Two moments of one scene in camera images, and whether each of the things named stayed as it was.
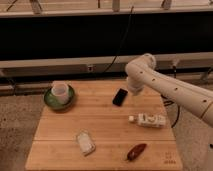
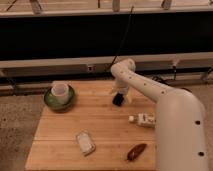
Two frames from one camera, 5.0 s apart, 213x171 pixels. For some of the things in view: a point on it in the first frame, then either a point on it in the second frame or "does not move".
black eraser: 120,97 does not move
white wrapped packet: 85,142 does not move
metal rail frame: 175,64 does not move
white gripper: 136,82 -> 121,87
